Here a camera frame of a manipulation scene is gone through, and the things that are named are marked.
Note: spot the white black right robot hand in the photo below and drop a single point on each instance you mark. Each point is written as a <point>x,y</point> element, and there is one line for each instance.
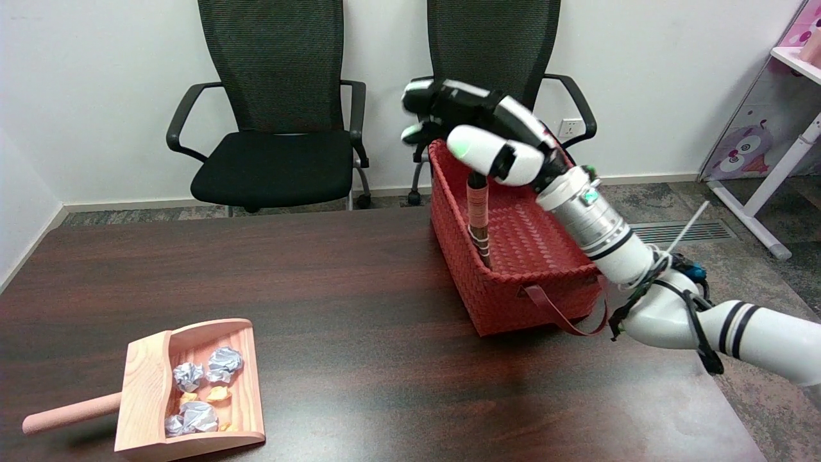
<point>497,138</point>

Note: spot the small brown straw broom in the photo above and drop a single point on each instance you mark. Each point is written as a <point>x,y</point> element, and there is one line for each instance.
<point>478,215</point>

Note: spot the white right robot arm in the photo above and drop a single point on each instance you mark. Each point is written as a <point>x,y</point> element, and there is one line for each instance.
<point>648,282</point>

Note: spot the red woven basket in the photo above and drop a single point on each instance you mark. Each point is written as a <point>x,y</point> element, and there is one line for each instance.
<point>526,256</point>

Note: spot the black mesh office chair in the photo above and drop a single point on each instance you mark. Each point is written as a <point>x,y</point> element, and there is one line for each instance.
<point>490,45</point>
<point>276,96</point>

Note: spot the white zip tie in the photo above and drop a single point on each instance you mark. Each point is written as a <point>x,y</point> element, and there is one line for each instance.
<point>687,226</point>

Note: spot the metal floor vent grille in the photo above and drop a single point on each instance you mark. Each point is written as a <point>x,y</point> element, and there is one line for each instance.
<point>693,231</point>

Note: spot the pink cartoon side panel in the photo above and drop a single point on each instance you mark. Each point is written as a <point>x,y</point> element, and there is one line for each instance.
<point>750,135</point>

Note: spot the white desk with pink panel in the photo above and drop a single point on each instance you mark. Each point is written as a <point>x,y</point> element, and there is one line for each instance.
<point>763,192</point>

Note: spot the pink wooden dustpan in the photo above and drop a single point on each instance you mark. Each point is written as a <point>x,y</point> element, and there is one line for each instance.
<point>192,398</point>

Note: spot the large crumpled silver paper ball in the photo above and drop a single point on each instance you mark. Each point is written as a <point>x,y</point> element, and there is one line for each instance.
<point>191,418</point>

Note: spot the white wall socket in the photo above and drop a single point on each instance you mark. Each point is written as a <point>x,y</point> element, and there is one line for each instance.
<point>569,128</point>

